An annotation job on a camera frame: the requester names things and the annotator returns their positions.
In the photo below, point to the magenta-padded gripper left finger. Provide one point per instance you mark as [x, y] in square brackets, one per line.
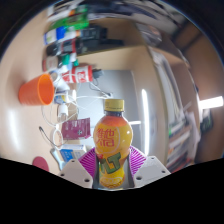
[75, 171]

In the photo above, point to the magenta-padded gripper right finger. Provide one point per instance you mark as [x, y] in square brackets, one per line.
[151, 170]

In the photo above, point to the yellow drink bottle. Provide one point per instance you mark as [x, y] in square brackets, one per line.
[112, 140]

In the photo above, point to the white and blue carton box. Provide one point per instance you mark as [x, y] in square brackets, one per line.
[71, 154]

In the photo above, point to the flat round red coaster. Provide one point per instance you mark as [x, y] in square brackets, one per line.
[40, 164]

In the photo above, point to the white under-shelf light bar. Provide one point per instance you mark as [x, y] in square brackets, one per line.
[145, 120]

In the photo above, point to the white power adapter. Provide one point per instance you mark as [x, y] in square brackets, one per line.
[63, 111]

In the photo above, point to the white pill bottle blue label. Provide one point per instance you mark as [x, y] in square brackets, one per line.
[60, 99]

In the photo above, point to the ceiling light strip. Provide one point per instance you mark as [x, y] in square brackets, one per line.
[211, 102]

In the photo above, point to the orange plastic cup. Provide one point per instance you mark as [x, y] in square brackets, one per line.
[31, 91]

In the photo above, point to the red and white can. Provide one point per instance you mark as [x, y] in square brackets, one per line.
[77, 74]

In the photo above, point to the small blue and white bottle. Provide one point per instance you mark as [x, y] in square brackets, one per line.
[56, 34]

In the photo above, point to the green plastic bottle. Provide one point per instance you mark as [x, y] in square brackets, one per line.
[70, 21]

